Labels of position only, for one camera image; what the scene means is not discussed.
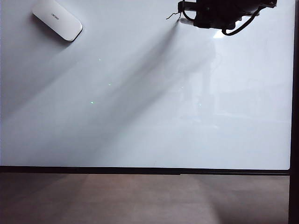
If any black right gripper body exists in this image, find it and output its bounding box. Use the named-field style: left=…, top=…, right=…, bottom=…
left=193, top=0, right=260, bottom=23

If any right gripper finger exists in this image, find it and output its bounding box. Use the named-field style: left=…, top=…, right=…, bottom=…
left=178, top=0, right=198, bottom=11
left=193, top=20, right=236, bottom=29

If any white marker pen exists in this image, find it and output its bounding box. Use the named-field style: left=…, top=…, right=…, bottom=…
left=178, top=17, right=195, bottom=25

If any white glass whiteboard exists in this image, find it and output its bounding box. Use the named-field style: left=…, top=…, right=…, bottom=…
left=0, top=0, right=295, bottom=170

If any white whiteboard eraser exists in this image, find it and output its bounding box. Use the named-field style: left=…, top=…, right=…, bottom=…
left=32, top=0, right=83, bottom=42

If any thin black cable loop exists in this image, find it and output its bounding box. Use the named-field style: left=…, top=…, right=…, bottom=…
left=182, top=8, right=197, bottom=21

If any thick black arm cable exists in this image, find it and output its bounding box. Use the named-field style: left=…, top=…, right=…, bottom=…
left=221, top=9, right=260, bottom=36

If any black whiteboard stand frame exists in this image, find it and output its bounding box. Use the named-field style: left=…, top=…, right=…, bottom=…
left=0, top=0, right=299, bottom=224

